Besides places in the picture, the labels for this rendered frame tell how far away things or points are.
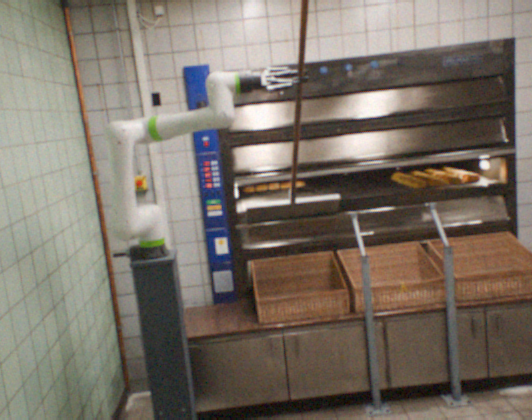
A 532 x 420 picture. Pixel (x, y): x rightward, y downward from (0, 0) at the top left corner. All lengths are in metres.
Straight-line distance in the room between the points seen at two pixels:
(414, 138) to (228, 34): 1.38
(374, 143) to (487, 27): 0.99
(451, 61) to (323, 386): 2.20
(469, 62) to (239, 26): 1.49
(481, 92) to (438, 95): 0.27
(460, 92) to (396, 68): 0.45
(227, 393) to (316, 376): 0.54
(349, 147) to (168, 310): 1.71
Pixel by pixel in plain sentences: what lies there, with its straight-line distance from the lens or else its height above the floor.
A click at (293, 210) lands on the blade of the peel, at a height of 1.23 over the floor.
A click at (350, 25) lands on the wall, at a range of 3.80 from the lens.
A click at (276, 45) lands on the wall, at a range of 3.71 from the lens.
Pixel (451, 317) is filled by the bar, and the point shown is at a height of 0.53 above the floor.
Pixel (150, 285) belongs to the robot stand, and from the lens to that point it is 2.71.
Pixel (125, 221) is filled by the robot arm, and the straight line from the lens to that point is 2.54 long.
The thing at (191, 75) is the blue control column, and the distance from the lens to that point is 3.66.
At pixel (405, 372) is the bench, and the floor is 0.19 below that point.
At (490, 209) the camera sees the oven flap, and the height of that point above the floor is 1.01.
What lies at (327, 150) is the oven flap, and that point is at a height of 1.53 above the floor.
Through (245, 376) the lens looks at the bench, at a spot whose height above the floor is 0.29.
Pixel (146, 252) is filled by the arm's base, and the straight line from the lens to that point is 2.70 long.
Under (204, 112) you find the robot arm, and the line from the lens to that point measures 2.42.
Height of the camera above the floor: 1.83
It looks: 10 degrees down
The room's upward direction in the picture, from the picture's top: 6 degrees counter-clockwise
